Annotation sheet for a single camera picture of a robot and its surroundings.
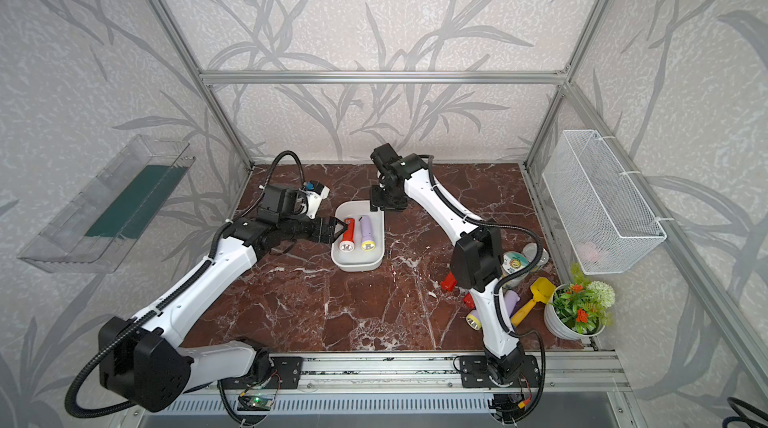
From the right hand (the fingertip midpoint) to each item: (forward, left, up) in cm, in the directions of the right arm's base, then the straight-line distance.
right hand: (378, 206), depth 88 cm
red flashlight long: (-18, -21, -14) cm, 31 cm away
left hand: (-9, +10, +4) cm, 14 cm away
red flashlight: (-6, +10, -12) cm, 17 cm away
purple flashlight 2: (-29, -26, -13) cm, 41 cm away
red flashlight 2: (-24, -26, -13) cm, 38 cm away
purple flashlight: (-6, +4, -12) cm, 14 cm away
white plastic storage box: (-11, +2, -13) cm, 17 cm away
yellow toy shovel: (-20, -48, -15) cm, 54 cm away
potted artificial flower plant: (-30, -49, +1) cm, 57 cm away
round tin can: (-11, -45, -8) cm, 47 cm away
